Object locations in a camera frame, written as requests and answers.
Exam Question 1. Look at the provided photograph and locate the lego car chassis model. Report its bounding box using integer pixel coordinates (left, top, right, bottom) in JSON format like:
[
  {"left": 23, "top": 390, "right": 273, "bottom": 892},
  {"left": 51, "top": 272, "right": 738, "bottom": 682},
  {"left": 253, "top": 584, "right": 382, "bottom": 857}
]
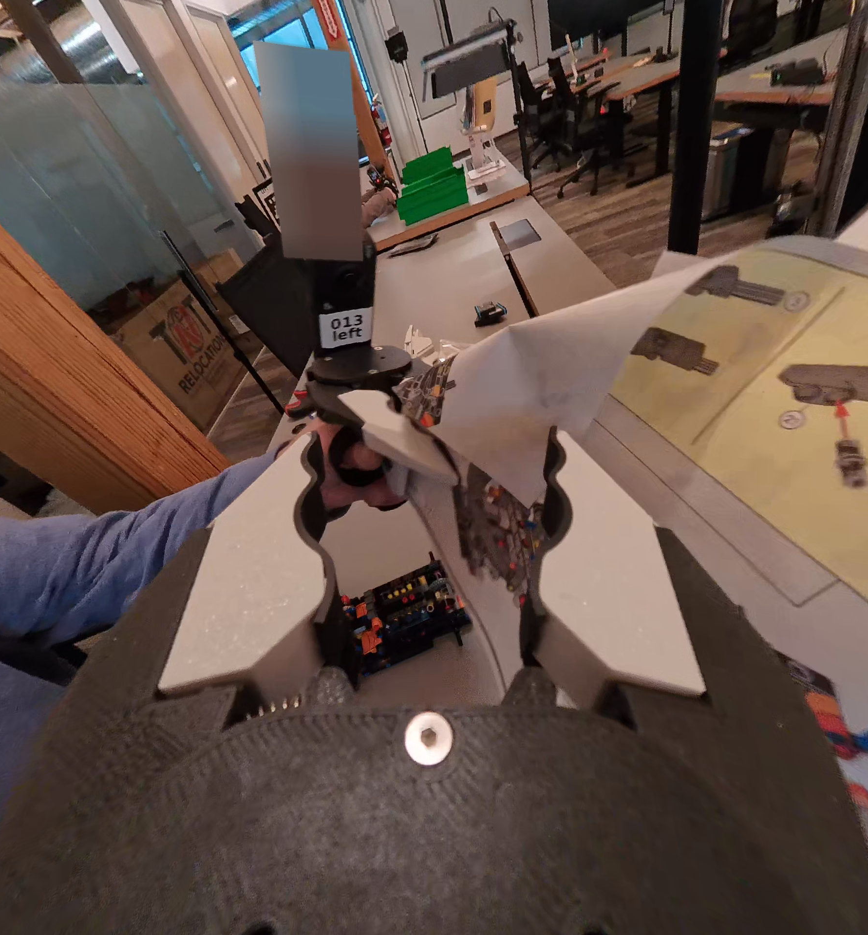
[{"left": 340, "top": 551, "right": 473, "bottom": 676}]

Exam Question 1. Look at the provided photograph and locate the lego instruction booklet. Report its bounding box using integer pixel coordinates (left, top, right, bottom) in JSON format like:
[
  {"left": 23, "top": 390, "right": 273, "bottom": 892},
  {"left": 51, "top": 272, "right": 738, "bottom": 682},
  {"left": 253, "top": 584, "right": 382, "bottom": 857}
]
[{"left": 394, "top": 235, "right": 868, "bottom": 812}]

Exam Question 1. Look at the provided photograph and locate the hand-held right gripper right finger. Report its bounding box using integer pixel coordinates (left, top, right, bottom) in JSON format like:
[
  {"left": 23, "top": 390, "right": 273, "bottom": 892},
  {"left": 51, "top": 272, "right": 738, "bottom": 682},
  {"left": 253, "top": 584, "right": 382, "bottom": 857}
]
[{"left": 518, "top": 427, "right": 707, "bottom": 713}]

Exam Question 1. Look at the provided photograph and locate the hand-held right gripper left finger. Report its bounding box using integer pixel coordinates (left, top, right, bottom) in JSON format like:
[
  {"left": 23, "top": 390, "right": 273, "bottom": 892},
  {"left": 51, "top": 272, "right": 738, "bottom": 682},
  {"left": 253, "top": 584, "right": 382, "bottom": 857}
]
[{"left": 156, "top": 431, "right": 349, "bottom": 720}]

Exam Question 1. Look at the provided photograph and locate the wooden pillar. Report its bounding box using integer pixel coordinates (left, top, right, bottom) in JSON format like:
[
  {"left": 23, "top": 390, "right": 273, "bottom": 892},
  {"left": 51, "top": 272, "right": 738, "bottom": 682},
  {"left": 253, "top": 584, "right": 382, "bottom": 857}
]
[{"left": 0, "top": 191, "right": 230, "bottom": 512}]

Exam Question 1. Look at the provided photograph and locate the person's left forearm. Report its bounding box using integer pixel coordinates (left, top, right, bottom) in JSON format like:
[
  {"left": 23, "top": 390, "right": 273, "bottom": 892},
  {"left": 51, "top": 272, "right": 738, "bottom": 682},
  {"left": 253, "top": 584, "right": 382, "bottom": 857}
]
[{"left": 0, "top": 446, "right": 318, "bottom": 651}]

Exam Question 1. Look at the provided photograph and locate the person's left hand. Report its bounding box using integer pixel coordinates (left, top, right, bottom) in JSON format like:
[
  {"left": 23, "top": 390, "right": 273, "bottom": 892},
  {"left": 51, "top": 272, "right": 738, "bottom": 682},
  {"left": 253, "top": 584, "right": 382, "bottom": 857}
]
[{"left": 314, "top": 424, "right": 409, "bottom": 518}]

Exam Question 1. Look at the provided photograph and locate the green storage bin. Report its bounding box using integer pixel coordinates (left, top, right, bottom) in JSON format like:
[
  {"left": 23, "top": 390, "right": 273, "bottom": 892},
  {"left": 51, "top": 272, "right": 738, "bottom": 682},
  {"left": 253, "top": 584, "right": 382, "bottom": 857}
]
[{"left": 396, "top": 146, "right": 472, "bottom": 226}]

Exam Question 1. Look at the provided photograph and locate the overhead desk lamp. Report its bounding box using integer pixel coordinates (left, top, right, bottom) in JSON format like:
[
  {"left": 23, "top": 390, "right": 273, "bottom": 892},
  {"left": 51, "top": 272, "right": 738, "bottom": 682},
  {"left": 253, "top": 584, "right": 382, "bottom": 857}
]
[{"left": 419, "top": 11, "right": 530, "bottom": 191}]

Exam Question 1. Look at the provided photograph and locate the black column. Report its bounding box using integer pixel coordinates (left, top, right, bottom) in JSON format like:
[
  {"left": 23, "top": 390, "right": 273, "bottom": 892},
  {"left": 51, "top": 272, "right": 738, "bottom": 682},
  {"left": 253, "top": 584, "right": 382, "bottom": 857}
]
[{"left": 666, "top": 0, "right": 727, "bottom": 255}]

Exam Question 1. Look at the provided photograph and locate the wooden-edged desk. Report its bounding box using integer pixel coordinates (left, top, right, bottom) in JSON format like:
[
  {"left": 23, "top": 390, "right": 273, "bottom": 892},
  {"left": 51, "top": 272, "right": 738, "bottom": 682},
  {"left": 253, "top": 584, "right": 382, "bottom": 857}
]
[{"left": 367, "top": 157, "right": 533, "bottom": 253}]

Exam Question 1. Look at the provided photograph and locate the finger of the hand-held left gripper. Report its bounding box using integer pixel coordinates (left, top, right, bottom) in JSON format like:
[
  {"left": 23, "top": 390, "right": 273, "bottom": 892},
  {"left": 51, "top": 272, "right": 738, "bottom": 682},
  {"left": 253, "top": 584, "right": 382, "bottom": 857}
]
[{"left": 338, "top": 389, "right": 460, "bottom": 486}]

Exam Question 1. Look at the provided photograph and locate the brown cardboard moving box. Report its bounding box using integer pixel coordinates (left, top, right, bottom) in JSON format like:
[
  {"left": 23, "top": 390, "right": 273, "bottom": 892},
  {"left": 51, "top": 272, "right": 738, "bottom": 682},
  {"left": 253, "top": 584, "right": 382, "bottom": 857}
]
[{"left": 109, "top": 270, "right": 248, "bottom": 432}]

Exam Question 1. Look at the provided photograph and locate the black office chair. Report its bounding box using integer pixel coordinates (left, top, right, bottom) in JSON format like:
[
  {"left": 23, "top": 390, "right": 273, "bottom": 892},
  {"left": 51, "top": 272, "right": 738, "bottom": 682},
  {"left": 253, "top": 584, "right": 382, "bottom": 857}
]
[
  {"left": 544, "top": 55, "right": 636, "bottom": 198},
  {"left": 216, "top": 244, "right": 318, "bottom": 381}
]

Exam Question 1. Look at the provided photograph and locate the grey waste bin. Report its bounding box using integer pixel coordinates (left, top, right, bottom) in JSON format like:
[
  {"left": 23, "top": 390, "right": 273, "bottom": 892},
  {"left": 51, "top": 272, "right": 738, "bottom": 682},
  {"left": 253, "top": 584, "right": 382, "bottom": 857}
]
[{"left": 700, "top": 124, "right": 753, "bottom": 220}]

